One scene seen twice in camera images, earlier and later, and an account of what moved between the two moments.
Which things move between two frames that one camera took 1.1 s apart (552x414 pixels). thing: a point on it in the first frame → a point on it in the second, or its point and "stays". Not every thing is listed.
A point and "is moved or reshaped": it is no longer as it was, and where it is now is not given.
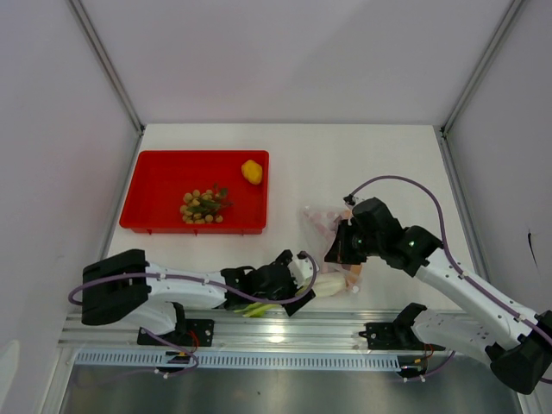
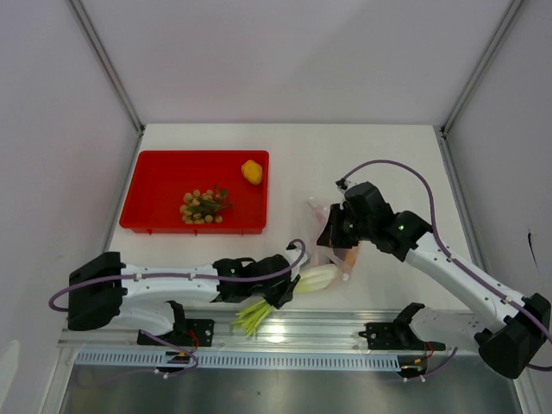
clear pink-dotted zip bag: [323, 224] is moved or reshaped
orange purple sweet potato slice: [353, 275] is moved or reshaped
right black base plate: [389, 336] stays
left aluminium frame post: [90, 29] stays
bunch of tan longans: [200, 208] stays
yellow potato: [252, 171] stays
